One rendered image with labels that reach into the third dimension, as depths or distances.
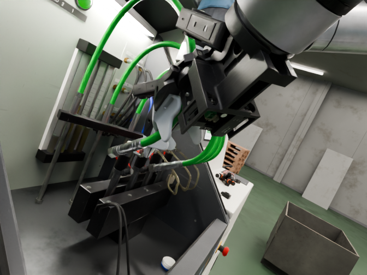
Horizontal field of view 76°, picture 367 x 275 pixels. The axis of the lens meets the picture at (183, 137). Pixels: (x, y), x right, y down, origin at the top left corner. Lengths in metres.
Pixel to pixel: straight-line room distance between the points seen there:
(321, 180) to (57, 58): 9.69
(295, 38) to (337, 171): 9.97
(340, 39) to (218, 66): 0.22
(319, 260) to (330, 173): 7.33
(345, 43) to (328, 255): 2.62
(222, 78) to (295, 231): 2.66
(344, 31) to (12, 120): 0.70
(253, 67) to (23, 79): 0.57
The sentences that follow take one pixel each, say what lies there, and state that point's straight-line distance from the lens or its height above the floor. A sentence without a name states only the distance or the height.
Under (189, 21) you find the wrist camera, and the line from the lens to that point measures 0.31.
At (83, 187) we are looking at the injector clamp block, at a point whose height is 0.98.
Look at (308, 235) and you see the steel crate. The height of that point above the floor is 0.57.
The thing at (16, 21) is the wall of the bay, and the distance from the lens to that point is 0.65.
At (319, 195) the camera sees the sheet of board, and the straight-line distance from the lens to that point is 9.89.
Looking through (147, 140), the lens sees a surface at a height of 1.17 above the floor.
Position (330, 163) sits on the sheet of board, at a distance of 10.17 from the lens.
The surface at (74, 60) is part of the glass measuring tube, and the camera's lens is 0.73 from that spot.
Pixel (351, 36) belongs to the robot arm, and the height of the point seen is 1.42.
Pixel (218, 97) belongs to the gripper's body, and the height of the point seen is 1.26.
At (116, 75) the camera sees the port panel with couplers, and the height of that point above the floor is 1.24.
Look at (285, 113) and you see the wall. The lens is 10.75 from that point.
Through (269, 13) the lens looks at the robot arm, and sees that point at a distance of 0.20.
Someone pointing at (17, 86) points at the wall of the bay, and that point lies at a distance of 0.68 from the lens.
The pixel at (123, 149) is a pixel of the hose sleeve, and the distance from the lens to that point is 0.42.
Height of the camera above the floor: 1.24
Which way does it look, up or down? 7 degrees down
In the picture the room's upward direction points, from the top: 24 degrees clockwise
